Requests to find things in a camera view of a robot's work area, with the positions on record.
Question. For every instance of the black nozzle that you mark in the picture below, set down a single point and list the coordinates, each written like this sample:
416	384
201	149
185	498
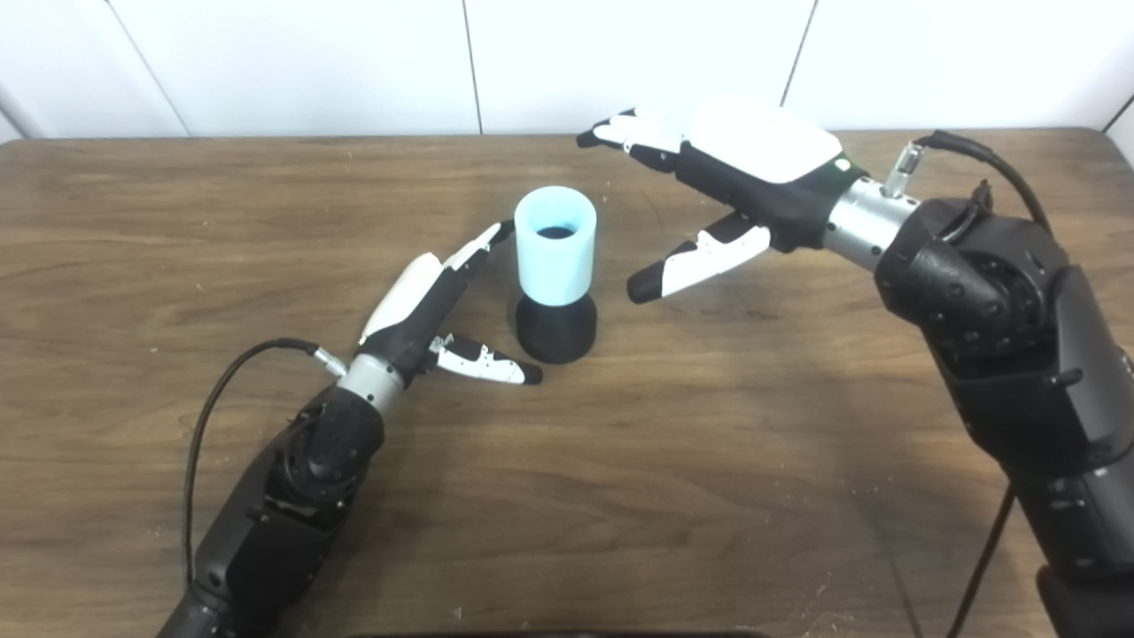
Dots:
556	335

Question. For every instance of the white and black right hand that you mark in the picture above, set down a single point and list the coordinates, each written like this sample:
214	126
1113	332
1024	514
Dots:
762	146

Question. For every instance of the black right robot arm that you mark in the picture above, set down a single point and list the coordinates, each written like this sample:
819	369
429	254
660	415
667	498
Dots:
1019	337

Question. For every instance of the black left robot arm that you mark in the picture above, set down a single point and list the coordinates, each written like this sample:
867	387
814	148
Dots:
292	505

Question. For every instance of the light blue cylinder cup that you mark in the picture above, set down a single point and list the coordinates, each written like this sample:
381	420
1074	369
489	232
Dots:
554	270

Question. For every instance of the white and black left hand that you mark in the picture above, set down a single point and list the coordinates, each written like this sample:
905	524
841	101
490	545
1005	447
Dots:
412	306

